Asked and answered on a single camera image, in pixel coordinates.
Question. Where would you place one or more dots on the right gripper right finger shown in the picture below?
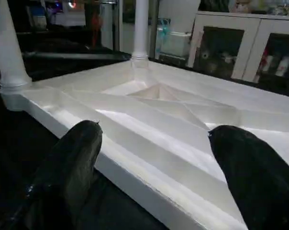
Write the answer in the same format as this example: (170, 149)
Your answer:
(259, 182)

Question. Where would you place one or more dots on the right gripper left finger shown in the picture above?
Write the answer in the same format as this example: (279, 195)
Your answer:
(58, 182)

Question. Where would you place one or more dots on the white plastic table top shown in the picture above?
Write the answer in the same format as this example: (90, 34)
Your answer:
(159, 120)

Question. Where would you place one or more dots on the white plastic table leg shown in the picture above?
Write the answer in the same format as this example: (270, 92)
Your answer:
(5, 48)
(140, 28)

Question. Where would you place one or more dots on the black plastic mat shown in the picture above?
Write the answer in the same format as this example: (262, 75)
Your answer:
(10, 143)

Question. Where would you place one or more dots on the white glass door cabinet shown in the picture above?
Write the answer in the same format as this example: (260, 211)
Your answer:
(252, 48)

